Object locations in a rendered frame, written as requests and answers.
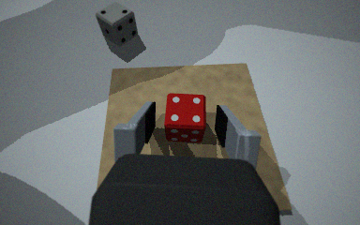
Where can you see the grey die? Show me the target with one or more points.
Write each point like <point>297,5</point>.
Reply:
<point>117,23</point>

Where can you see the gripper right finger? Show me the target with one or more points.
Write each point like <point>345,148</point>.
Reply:
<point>239,142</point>

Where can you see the red die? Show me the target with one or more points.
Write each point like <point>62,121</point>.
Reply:
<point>185,118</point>

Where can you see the tan mat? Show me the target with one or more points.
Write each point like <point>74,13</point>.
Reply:
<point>223,84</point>

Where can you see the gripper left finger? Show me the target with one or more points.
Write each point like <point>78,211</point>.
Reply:
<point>130,138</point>

